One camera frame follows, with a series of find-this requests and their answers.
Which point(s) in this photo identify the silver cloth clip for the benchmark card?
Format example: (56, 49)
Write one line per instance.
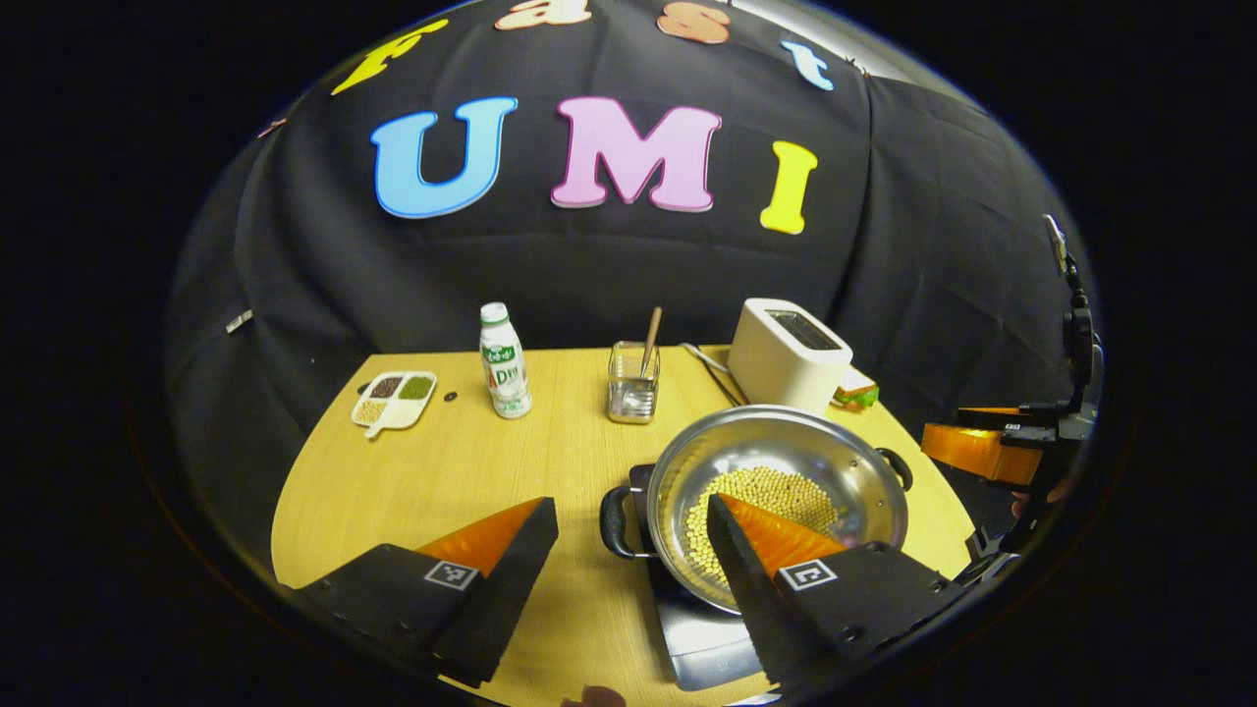
(239, 321)

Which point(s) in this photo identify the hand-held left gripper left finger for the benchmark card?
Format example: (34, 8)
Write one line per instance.
(511, 589)

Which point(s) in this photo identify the black induction cooktop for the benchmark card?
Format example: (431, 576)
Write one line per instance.
(707, 648)

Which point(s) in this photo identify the white toaster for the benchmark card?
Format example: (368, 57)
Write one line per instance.
(776, 368)

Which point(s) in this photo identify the stainless steel pot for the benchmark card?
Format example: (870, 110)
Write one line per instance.
(766, 442)

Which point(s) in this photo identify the sandwich with lettuce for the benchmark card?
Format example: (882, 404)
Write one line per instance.
(859, 393)

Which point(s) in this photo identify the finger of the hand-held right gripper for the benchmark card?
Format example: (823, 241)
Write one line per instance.
(1002, 417)
(982, 454)

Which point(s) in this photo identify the pile of yellow soybeans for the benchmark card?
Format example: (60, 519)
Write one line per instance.
(776, 491)

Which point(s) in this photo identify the white divided bean dish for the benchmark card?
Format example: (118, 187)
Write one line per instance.
(393, 407)

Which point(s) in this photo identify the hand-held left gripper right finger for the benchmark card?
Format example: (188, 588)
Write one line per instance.
(746, 599)

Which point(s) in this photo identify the white drink bottle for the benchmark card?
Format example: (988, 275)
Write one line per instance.
(506, 383)

